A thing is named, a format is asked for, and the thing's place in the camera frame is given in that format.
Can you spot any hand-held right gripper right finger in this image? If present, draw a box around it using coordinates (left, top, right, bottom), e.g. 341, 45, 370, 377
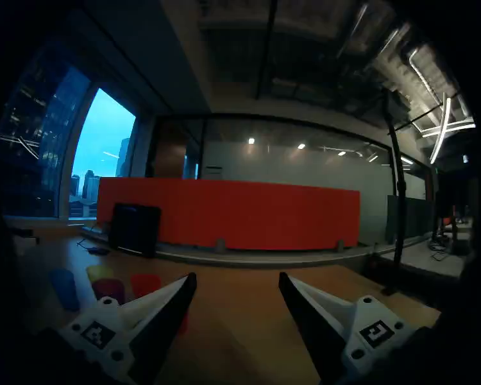
278, 271, 418, 385

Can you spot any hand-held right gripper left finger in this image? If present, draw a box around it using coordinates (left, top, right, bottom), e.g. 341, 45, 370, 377
58, 272, 198, 385

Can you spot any purple plastic cup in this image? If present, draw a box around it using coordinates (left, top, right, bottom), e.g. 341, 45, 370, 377
91, 278, 126, 305

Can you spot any red plastic cup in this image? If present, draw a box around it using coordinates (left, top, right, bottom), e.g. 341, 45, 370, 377
130, 273, 162, 300

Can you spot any yellow plastic cup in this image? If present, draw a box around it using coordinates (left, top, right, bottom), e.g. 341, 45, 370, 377
85, 264, 115, 284

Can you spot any blue plastic cup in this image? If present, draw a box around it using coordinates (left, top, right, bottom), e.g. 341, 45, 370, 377
49, 268, 80, 312

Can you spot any black monitor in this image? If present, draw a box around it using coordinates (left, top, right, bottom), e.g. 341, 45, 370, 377
108, 203, 162, 259

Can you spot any black pole stand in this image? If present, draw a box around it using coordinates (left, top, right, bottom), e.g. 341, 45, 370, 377
381, 90, 408, 296

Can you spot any red desk screen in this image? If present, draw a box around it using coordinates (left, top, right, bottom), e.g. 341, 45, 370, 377
96, 177, 361, 253

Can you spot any black cable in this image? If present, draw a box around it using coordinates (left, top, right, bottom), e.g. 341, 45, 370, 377
76, 236, 110, 255

